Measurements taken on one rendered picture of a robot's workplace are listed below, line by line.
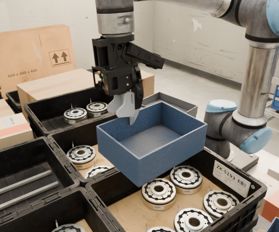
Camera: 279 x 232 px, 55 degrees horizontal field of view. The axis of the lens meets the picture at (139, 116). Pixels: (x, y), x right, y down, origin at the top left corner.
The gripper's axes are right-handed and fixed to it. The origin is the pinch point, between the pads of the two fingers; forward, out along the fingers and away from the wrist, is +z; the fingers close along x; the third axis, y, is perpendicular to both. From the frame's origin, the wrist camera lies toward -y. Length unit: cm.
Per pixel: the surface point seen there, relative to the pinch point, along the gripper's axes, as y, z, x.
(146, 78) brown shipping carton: -64, 20, -75
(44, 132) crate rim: 11.0, 15.3, -39.3
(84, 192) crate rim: 13.2, 18.5, -4.8
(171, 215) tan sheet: -5.8, 29.6, 7.2
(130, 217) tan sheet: 3.8, 29.0, 0.9
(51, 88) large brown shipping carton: -9, 14, -84
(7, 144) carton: 22, 18, -46
